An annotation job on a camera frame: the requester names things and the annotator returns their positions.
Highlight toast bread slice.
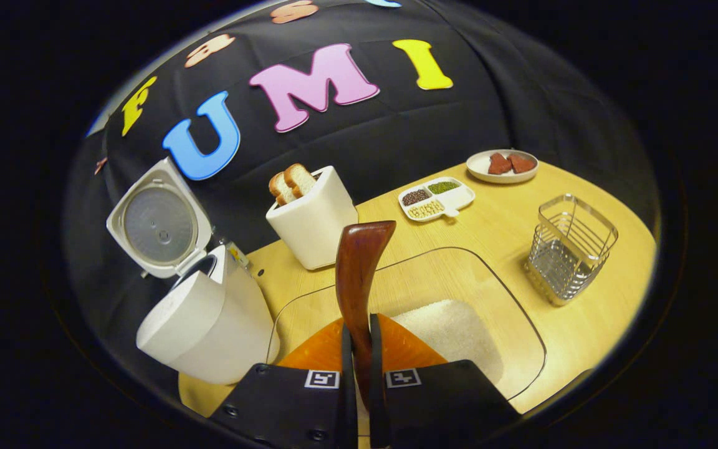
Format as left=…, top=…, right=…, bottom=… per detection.
left=283, top=163, right=317, bottom=199
left=269, top=171, right=297, bottom=206

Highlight yellow beans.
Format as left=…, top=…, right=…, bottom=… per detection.
left=408, top=200, right=445, bottom=219

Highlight small clear bottle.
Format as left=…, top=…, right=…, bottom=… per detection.
left=213, top=237, right=251, bottom=270

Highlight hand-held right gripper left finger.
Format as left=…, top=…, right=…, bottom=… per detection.
left=209, top=317, right=358, bottom=449

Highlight clear plastic tray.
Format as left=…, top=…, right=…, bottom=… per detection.
left=266, top=246, right=547, bottom=403

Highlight white round plate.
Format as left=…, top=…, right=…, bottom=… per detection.
left=466, top=148, right=539, bottom=184

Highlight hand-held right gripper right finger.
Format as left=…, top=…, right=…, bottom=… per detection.
left=368, top=313, right=522, bottom=449

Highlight brown wooden spoon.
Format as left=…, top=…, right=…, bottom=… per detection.
left=335, top=220, right=397, bottom=409

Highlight metal wire chopstick holder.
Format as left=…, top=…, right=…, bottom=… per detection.
left=524, top=193, right=619, bottom=307

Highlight white toaster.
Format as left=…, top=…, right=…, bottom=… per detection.
left=266, top=165, right=359, bottom=271

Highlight white rice cooker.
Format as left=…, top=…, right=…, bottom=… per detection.
left=106, top=157, right=280, bottom=385

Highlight white divided dish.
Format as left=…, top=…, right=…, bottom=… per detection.
left=398, top=176, right=476, bottom=223

